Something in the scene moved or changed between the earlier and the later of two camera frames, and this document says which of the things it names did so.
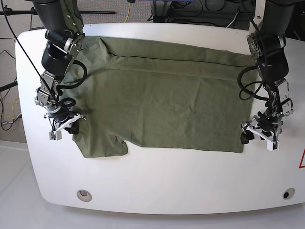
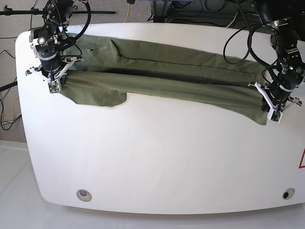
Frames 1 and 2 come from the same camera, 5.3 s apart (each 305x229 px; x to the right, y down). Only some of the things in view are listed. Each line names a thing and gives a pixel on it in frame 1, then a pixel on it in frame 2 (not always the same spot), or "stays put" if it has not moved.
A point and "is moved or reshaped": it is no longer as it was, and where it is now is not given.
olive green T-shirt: x=158 y=98 is moved or reshaped
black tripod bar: x=7 y=11 stays put
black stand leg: x=7 y=86 stays put
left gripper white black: x=271 y=130 → x=277 y=98
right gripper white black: x=57 y=126 → x=56 y=75
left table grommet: x=84 y=195 stays put
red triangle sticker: x=300 y=165 stays put
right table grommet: x=288 y=193 stays put
